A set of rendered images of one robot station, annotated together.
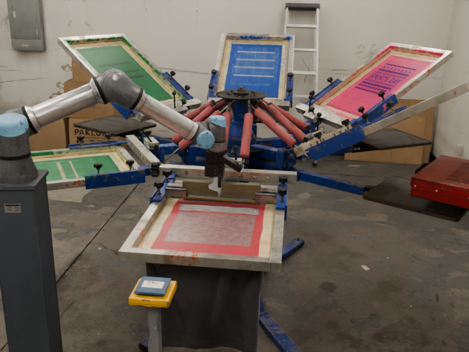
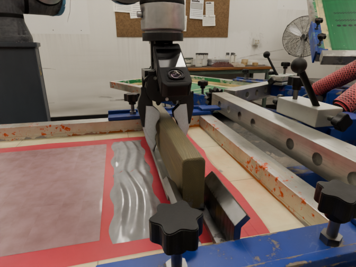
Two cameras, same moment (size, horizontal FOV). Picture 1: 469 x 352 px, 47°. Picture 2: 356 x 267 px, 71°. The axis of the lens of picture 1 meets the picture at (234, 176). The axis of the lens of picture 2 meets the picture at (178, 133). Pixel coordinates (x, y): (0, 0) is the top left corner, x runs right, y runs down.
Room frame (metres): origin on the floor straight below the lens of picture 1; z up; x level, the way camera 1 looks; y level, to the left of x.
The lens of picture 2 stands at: (2.17, -0.37, 1.19)
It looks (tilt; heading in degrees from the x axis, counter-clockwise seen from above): 19 degrees down; 71
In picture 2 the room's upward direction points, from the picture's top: straight up
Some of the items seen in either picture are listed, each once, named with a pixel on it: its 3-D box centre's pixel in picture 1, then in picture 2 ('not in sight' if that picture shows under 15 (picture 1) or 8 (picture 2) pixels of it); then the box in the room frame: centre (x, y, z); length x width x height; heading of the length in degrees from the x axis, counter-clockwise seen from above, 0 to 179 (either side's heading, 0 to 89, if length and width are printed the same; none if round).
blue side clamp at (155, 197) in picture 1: (163, 193); (160, 120); (2.36, 0.33, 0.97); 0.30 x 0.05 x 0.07; 174
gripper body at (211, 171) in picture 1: (215, 163); (162, 68); (2.30, 0.09, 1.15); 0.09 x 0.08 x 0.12; 84
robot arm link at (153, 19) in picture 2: (217, 146); (160, 20); (2.30, 0.08, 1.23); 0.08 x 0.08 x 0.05
